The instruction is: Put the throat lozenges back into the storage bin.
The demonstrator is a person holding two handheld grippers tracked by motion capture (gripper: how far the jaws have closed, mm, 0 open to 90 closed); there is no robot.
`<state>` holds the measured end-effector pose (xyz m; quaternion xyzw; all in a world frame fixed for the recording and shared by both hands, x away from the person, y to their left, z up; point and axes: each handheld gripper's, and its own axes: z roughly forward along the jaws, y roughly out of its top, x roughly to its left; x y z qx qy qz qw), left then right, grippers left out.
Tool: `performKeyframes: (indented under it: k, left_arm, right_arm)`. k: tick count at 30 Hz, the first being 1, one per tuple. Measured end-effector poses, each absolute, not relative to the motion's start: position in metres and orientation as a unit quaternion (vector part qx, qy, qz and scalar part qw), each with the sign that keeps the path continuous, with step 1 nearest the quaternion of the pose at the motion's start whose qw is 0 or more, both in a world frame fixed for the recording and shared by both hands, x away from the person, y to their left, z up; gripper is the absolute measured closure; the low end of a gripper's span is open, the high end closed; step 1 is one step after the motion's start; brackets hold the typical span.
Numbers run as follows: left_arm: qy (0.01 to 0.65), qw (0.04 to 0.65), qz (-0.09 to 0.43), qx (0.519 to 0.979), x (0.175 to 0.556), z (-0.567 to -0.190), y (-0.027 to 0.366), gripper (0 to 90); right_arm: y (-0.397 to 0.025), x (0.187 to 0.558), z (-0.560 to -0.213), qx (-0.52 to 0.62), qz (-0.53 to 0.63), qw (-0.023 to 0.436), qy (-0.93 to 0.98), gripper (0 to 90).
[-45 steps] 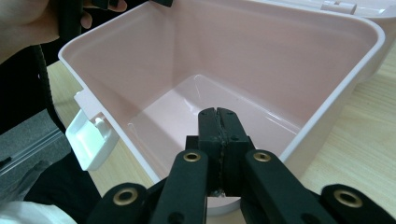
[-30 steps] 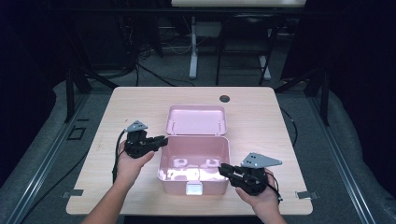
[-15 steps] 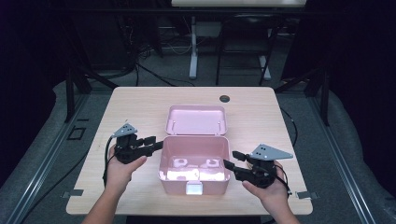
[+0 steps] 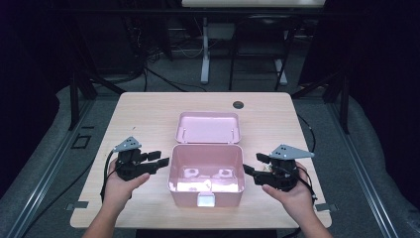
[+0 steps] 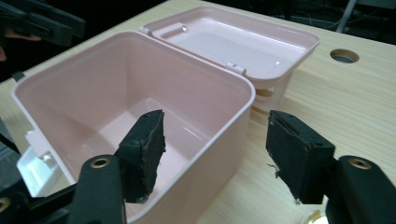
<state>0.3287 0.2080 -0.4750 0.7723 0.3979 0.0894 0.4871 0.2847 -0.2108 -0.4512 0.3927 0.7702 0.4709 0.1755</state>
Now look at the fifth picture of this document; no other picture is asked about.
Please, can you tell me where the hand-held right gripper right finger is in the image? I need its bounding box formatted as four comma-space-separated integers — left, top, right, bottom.
265, 109, 336, 205

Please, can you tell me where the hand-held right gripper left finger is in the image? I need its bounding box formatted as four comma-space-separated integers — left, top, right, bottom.
114, 109, 166, 204

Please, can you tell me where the pink plastic box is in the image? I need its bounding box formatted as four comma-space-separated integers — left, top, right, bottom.
11, 5, 321, 224

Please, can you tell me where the grey tape piece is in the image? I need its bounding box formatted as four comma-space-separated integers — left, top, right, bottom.
11, 70, 26, 83

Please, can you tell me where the round table cable grommet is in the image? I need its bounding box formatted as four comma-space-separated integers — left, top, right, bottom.
329, 48, 361, 65

